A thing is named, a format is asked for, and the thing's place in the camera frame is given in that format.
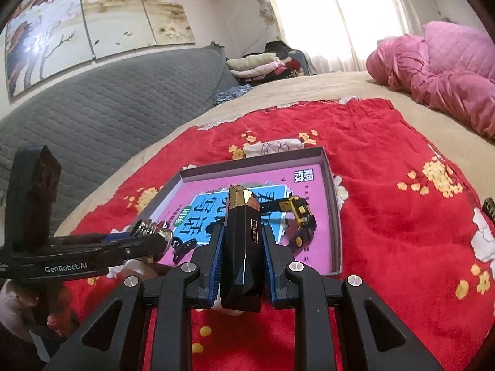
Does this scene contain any beige bed sheet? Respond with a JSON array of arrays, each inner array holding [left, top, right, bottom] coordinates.
[[54, 70, 495, 236]]

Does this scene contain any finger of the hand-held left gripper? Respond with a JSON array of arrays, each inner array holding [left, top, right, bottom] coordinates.
[[53, 229, 173, 265]]

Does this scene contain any red floral blanket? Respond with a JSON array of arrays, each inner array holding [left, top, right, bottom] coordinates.
[[64, 98, 495, 371]]

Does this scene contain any grey cardboard box tray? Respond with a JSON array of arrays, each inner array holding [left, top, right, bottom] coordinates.
[[141, 146, 344, 277]]

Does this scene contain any person's left hand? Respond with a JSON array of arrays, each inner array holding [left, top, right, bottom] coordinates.
[[15, 283, 77, 340]]

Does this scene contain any silver threaded metal object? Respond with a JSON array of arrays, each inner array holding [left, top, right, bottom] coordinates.
[[131, 218, 173, 246]]

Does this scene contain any white window curtain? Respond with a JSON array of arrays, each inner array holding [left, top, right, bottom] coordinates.
[[267, 0, 422, 74]]

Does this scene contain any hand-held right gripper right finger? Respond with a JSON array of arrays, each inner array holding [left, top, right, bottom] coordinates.
[[262, 224, 445, 371]]

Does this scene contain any pile of folded clothes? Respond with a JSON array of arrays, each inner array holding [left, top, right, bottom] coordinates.
[[226, 41, 310, 83]]

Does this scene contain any black gold faceted box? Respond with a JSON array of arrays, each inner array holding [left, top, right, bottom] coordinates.
[[220, 184, 267, 313]]

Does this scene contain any pink blue book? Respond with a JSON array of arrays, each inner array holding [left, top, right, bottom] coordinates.
[[155, 170, 338, 275]]

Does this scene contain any yellow black wrist watch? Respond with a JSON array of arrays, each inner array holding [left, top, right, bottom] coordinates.
[[261, 195, 318, 250]]

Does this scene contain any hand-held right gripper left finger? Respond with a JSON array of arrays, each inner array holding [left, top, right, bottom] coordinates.
[[41, 226, 226, 371]]

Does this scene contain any black binder clip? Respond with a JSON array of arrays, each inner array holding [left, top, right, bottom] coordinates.
[[170, 239, 197, 262]]

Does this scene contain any pink quilted duvet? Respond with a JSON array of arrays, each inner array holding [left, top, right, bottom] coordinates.
[[365, 21, 495, 140]]

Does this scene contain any floral wall painting panel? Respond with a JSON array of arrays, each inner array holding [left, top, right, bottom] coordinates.
[[133, 0, 196, 47], [4, 0, 95, 103], [77, 0, 157, 60]]

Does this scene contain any blue patterned cloth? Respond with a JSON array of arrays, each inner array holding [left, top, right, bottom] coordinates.
[[213, 84, 252, 105]]

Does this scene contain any grey quilted headboard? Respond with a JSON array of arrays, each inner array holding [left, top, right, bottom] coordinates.
[[0, 42, 240, 236]]

